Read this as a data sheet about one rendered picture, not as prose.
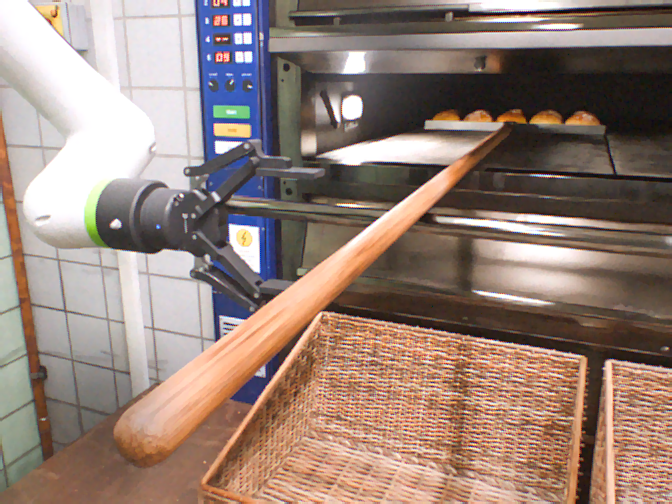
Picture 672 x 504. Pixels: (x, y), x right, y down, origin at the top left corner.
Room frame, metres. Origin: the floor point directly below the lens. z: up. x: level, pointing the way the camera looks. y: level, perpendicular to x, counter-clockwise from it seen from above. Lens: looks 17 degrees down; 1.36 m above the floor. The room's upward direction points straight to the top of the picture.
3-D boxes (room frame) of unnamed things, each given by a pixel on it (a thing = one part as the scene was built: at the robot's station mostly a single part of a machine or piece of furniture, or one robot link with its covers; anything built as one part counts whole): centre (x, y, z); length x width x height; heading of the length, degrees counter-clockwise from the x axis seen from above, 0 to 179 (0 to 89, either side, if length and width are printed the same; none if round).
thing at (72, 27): (1.46, 0.63, 1.46); 0.10 x 0.07 x 0.10; 67
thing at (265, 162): (0.65, 0.07, 1.27); 0.05 x 0.01 x 0.03; 68
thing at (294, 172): (0.64, 0.04, 1.25); 0.07 x 0.03 x 0.01; 68
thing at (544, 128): (2.08, -0.64, 1.19); 0.55 x 0.36 x 0.03; 68
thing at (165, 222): (0.69, 0.17, 1.19); 0.09 x 0.07 x 0.08; 68
